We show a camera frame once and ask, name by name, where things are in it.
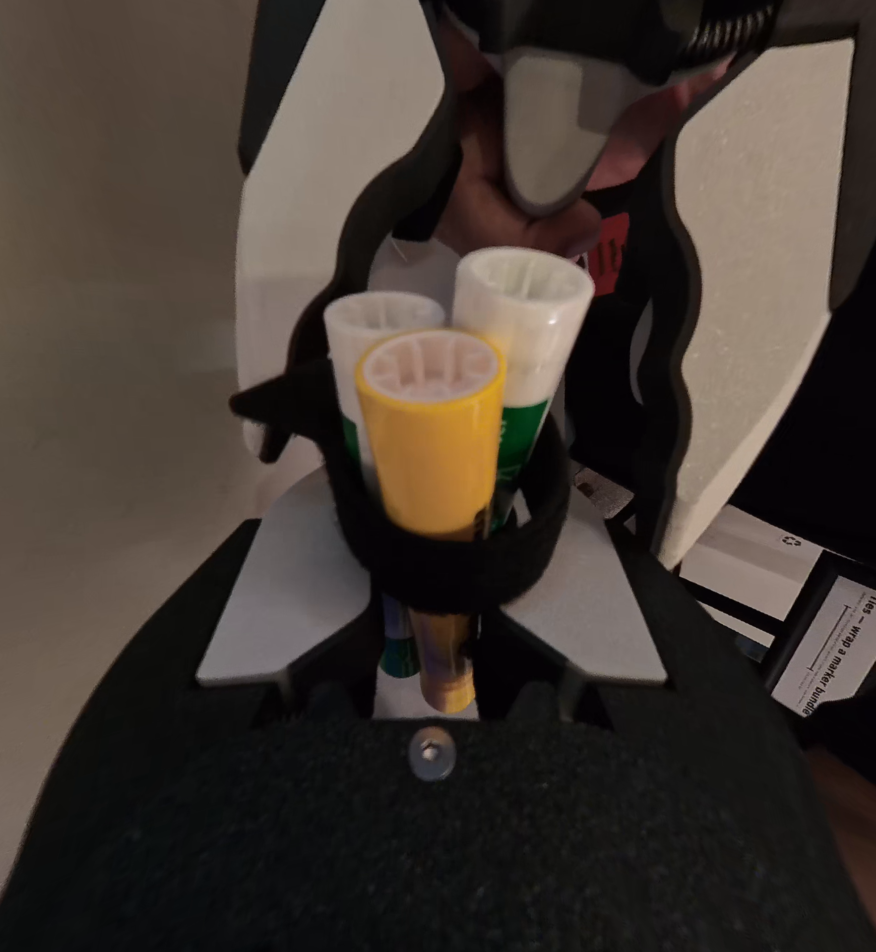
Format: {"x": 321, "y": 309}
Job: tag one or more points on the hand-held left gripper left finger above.
{"x": 282, "y": 610}

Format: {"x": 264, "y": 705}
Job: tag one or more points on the yellow marker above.
{"x": 430, "y": 446}

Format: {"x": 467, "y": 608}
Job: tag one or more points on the white printed sheet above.
{"x": 758, "y": 543}

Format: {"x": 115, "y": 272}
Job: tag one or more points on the white capped green marker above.
{"x": 378, "y": 327}
{"x": 520, "y": 335}

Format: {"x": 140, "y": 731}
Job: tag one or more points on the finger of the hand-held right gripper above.
{"x": 296, "y": 186}
{"x": 758, "y": 260}

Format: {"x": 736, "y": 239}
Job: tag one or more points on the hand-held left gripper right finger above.
{"x": 602, "y": 625}

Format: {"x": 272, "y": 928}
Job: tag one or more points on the white instruction card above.
{"x": 847, "y": 639}

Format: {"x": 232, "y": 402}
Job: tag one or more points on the person's right hand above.
{"x": 482, "y": 193}

